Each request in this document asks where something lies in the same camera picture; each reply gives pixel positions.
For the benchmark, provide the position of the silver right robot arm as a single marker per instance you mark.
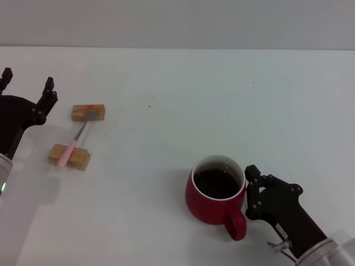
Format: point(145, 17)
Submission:
point(327, 253)

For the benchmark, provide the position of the plain wooden block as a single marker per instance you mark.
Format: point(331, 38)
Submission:
point(80, 161)

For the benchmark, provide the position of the orange stained wooden block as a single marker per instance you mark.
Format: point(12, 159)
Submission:
point(80, 110)

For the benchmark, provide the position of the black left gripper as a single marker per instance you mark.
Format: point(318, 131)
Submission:
point(14, 119)

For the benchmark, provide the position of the red ceramic coffee cup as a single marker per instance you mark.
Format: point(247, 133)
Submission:
point(205, 210)

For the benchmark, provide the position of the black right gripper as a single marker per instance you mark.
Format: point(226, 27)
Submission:
point(288, 216)

